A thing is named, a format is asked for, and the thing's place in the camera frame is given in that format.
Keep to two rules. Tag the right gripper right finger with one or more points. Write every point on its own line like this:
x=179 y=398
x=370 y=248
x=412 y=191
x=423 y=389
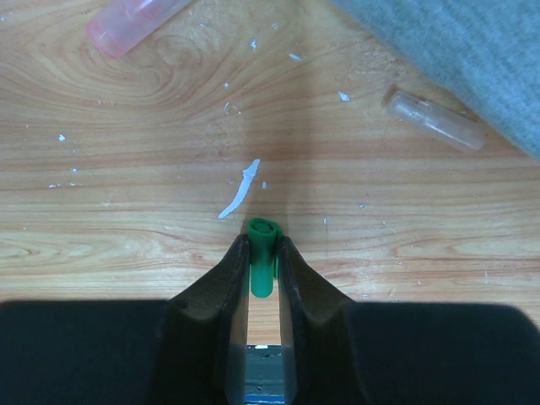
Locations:
x=341 y=351

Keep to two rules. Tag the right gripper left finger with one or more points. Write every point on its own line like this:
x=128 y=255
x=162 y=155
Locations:
x=190 y=349

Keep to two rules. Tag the dark green pen cap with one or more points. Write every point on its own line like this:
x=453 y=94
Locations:
x=263 y=236

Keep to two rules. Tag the pink translucent pen cap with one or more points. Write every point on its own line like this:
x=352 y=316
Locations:
x=121 y=25

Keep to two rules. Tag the clear pen cap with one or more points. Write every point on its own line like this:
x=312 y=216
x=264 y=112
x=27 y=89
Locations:
x=437 y=121

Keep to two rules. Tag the red and grey cloth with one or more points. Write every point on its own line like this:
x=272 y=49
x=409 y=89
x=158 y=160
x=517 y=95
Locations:
x=486 y=53

